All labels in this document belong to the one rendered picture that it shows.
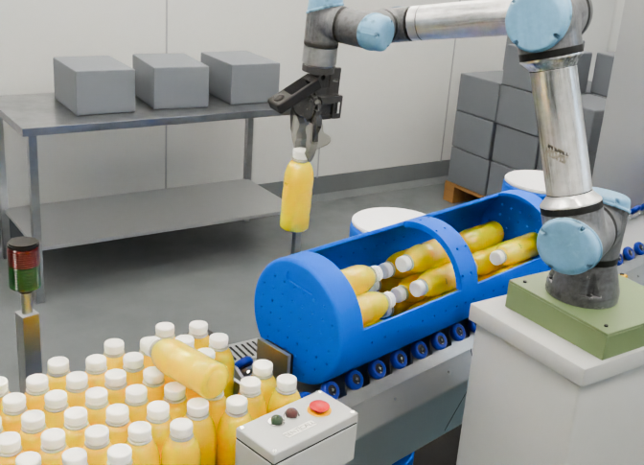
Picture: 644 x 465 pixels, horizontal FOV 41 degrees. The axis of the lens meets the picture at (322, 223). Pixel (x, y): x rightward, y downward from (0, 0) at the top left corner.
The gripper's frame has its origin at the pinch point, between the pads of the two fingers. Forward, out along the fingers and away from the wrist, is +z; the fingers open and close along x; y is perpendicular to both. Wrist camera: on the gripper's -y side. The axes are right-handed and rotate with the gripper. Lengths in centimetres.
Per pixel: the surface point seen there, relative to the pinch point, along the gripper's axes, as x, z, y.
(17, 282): 10, 24, -61
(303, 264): -19.1, 17.1, -11.0
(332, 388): -30, 43, -8
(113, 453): -42, 30, -64
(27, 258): 9, 19, -59
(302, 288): -19.6, 22.6, -10.9
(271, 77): 236, 51, 154
